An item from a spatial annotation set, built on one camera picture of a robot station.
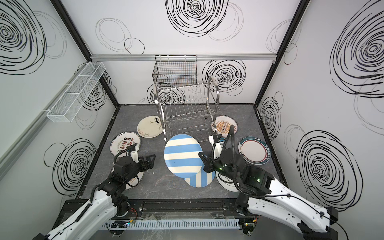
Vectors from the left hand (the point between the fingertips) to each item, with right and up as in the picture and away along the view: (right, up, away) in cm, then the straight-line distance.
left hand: (150, 156), depth 83 cm
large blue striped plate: (+19, +4, -16) cm, 25 cm away
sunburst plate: (+44, +16, +25) cm, 53 cm away
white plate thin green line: (+37, -4, -26) cm, 45 cm away
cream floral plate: (-8, +15, +23) cm, 29 cm away
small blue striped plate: (+29, -13, 0) cm, 32 cm away
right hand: (+25, +5, -20) cm, 33 cm away
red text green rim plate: (-23, +7, +16) cm, 29 cm away
